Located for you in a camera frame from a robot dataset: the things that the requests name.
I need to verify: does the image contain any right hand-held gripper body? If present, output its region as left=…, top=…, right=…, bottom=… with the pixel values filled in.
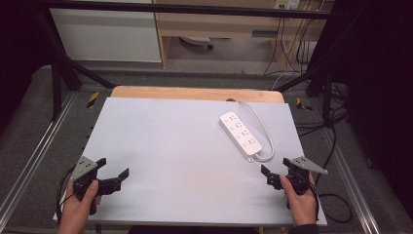
left=266, top=156, right=329, bottom=196

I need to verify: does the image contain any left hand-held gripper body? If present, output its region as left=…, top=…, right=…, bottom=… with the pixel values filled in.
left=69, top=155, right=123, bottom=215

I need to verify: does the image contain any person's right hand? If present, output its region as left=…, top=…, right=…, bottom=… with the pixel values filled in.
left=280, top=173, right=319, bottom=227

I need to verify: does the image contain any person's left hand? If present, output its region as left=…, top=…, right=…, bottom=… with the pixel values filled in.
left=57, top=179, right=100, bottom=234

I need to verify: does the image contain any white power strip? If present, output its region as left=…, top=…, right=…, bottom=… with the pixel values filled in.
left=219, top=111, right=263, bottom=164

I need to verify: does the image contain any person's dark sleeve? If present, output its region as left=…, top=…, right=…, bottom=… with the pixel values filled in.
left=286, top=222, right=321, bottom=234

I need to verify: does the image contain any black metal stand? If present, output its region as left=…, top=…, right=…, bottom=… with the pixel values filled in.
left=276, top=62, right=337, bottom=129
left=33, top=8, right=116, bottom=122

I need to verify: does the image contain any light wooden board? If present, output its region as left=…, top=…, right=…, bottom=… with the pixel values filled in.
left=110, top=85, right=285, bottom=104

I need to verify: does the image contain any white cabinet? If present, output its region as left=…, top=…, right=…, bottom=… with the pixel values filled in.
left=49, top=7, right=163, bottom=63

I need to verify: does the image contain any office chair base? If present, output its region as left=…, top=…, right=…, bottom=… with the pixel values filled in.
left=179, top=35, right=215, bottom=52

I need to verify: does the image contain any light wooden desk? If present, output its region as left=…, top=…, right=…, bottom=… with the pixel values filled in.
left=152, top=0, right=336, bottom=69

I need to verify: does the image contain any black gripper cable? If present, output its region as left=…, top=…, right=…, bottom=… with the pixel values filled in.
left=310, top=106, right=354, bottom=224
left=55, top=166, right=78, bottom=224

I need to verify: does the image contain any white power strip cable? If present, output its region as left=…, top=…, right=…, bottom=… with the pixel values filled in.
left=238, top=100, right=276, bottom=163

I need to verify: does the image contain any aluminium rail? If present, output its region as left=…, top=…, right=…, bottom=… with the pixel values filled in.
left=0, top=92, right=78, bottom=223
left=323, top=128, right=382, bottom=234

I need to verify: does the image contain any bundle of hanging cables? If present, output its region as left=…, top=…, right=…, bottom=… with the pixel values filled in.
left=263, top=13, right=320, bottom=76

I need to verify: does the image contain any white wall socket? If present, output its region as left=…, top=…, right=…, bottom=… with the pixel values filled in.
left=274, top=0, right=302, bottom=11

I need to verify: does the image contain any black metal frame bar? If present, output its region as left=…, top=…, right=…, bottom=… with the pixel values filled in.
left=40, top=0, right=334, bottom=20

